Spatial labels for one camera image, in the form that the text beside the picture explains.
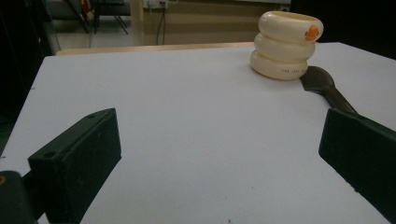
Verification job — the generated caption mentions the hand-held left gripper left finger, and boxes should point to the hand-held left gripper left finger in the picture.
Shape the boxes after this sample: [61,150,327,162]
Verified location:
[27,107,122,224]

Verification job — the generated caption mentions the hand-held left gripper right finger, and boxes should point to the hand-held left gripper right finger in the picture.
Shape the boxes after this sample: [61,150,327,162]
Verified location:
[318,107,396,224]

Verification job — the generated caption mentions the cream ribbed cup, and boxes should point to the cream ribbed cup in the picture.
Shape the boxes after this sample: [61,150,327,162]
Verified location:
[249,10,325,81]

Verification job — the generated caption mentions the black curtain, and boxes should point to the black curtain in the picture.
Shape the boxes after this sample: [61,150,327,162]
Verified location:
[0,0,61,157]

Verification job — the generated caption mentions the white board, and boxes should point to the white board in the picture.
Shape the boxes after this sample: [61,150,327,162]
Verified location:
[0,41,396,224]

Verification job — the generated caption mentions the black stand legs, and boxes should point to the black stand legs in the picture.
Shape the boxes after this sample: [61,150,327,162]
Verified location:
[64,0,129,35]

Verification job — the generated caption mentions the white power outlet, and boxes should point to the white power outlet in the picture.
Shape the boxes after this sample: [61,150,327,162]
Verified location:
[143,0,169,9]

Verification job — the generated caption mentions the light wooden shelf unit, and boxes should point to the light wooden shelf unit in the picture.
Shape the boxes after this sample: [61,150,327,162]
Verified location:
[130,0,291,47]

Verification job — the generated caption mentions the black hanging cable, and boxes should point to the black hanging cable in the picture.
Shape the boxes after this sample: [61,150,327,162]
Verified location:
[155,2,168,47]

